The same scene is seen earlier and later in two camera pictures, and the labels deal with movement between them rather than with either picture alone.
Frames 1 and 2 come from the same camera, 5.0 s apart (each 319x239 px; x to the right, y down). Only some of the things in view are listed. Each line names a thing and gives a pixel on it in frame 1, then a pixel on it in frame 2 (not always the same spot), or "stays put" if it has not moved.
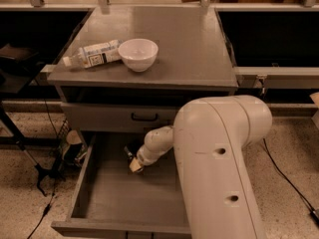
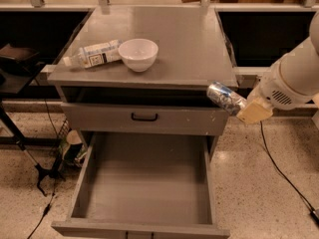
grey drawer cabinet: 124,72 stays put
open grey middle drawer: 105,196 stays put
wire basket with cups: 72,147 stays put
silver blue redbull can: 128,152 -> 225,98
